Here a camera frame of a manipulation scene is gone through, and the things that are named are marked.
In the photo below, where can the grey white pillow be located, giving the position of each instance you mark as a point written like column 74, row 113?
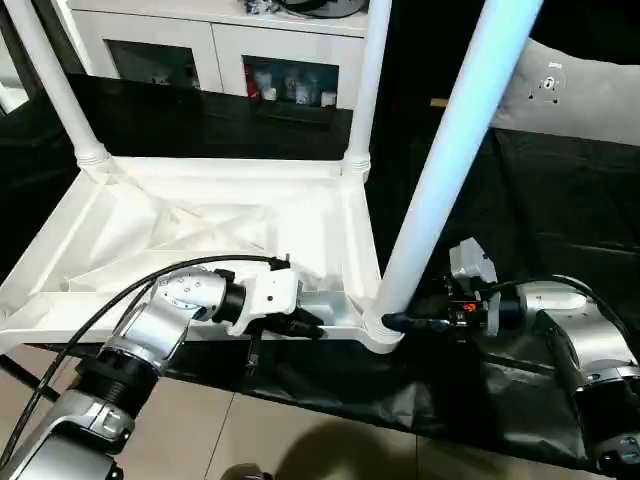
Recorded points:
column 575, row 90

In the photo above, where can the dark round kitchen appliance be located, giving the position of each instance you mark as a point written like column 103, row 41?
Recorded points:
column 325, row 8

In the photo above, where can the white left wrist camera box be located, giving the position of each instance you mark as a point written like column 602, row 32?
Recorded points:
column 270, row 290

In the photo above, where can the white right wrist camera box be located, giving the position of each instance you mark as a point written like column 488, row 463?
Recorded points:
column 472, row 265

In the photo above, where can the black metal floor bar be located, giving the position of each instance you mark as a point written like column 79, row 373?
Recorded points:
column 20, row 372

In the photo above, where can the white plastic table top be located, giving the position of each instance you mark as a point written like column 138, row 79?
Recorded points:
column 180, row 230

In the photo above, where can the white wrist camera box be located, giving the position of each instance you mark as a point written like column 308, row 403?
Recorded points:
column 472, row 265
column 270, row 290

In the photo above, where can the black cabinet with yellow label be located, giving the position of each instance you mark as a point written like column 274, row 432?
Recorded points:
column 440, row 60

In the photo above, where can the white plastic table leg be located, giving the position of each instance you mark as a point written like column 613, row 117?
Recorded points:
column 366, row 80
column 450, row 150
column 55, row 85

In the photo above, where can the black work mat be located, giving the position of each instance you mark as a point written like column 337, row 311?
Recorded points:
column 560, row 220

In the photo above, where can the grey curtain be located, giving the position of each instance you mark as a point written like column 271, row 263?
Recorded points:
column 25, row 50

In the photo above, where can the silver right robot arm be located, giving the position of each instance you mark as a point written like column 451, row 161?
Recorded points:
column 585, row 350

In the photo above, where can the white glass-door cabinet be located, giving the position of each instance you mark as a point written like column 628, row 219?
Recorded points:
column 180, row 45

